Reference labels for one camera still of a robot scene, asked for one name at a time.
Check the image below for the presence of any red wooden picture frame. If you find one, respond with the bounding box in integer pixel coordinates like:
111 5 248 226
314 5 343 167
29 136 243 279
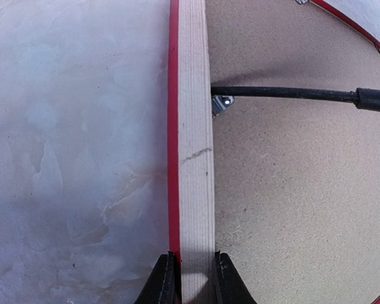
168 1 380 303

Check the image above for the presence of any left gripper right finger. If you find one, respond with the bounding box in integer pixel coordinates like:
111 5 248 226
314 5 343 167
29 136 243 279
213 251 256 304

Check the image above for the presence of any metal frame retaining clip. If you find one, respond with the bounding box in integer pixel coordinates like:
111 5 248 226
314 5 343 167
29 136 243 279
212 95 235 117

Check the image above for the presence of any red handled screwdriver tool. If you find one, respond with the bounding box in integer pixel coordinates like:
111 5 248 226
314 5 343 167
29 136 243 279
211 86 380 113

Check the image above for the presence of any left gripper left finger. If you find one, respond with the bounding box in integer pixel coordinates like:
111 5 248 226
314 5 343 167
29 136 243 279
139 251 181 304

